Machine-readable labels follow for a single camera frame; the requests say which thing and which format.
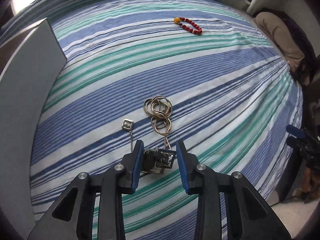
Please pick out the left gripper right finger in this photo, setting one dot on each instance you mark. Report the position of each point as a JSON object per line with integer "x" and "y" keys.
{"x": 248, "y": 215}

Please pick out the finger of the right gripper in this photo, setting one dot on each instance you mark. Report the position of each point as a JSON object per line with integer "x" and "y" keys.
{"x": 296, "y": 131}
{"x": 295, "y": 143}

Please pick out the beige cushion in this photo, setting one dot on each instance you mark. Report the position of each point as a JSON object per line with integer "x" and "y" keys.
{"x": 278, "y": 32}

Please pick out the striped bed sheet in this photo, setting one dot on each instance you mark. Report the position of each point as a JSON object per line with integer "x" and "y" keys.
{"x": 163, "y": 70}

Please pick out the white cardboard box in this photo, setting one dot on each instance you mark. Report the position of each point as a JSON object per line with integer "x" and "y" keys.
{"x": 30, "y": 63}

